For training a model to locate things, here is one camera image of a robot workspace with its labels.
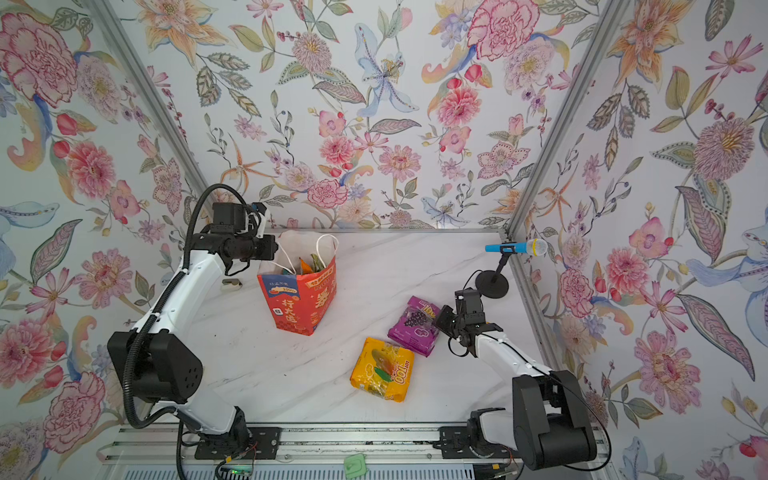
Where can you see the blue toy microphone on stand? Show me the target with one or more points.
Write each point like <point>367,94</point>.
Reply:
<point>492,283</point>

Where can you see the red paper gift bag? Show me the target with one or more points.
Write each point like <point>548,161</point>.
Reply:
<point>299,302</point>

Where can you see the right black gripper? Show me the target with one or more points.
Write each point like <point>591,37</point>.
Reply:
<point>443,317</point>

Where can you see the yellow candy bag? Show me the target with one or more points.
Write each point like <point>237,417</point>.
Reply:
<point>383,370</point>

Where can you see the green clip on rail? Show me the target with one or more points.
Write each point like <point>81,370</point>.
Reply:
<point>355,466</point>

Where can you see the purple grape candy bag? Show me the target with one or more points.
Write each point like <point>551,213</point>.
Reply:
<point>416,330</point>

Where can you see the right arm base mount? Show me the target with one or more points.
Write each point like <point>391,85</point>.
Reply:
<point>468,441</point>

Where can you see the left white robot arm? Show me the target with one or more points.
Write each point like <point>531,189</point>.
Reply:
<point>159,373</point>

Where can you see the orange snack packet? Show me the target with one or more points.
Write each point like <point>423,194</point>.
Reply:
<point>306,268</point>

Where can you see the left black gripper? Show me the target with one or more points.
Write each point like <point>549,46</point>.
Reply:
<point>270,245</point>

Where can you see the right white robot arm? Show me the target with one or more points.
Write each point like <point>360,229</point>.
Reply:
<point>548,423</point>

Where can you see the aluminium front rail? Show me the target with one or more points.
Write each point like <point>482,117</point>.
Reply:
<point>321,443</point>

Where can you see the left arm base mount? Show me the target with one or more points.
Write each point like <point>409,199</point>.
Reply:
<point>240,444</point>

